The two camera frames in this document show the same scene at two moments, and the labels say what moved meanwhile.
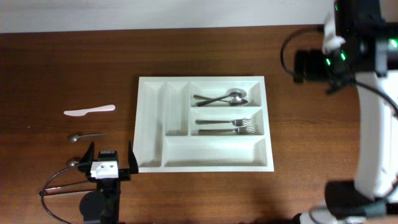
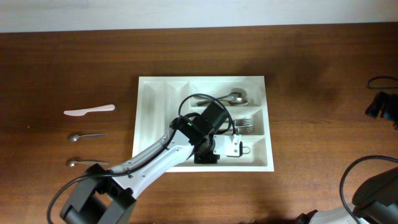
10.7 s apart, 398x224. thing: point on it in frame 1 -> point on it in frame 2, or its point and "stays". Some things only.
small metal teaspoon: x=75 y=137 stays
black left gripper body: x=124 y=175 -> x=209 y=154
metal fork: x=241 y=122 stays
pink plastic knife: x=82 y=112 stays
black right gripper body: x=319 y=67 -> x=390 y=111
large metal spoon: x=234 y=93 stays
